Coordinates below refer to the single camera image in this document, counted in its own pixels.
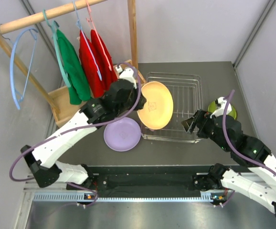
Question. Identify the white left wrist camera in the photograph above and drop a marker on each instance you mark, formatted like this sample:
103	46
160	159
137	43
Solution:
127	74

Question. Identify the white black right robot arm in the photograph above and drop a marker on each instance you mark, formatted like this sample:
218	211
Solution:
247	151

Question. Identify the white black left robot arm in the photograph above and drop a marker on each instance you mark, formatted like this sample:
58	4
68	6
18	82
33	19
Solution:
43	160

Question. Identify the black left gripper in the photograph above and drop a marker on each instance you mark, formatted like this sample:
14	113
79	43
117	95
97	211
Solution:
142	100

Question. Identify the red shirt left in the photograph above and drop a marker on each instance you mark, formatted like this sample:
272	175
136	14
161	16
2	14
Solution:
89	67

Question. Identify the pink hanger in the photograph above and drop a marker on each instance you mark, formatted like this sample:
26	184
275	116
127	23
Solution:
92	26

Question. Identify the red shirt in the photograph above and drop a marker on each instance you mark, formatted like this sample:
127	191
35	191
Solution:
89	67
108	76

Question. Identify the teal hanger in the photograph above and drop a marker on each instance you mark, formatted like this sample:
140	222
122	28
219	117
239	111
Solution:
54	26

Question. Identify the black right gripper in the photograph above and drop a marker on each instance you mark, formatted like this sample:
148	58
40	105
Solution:
202	118

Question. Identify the red shirt right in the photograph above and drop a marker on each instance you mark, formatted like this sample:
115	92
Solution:
108	76

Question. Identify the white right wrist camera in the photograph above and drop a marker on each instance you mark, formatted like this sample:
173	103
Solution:
221	103

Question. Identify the wooden clothes rack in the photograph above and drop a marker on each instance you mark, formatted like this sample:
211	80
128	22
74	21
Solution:
62	110

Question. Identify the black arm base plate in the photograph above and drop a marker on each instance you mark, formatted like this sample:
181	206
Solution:
188	181

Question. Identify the green shirt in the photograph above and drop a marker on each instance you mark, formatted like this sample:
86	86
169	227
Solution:
79	91

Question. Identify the purple plastic plate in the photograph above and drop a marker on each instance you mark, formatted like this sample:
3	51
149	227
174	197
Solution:
122	135

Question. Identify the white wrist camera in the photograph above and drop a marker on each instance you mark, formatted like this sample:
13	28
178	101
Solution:
127	74
221	103

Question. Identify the yellow plastic plate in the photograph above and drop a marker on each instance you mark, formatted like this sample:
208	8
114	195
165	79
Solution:
158	109

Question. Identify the metal wire dish rack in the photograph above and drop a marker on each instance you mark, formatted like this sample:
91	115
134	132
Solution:
186	91

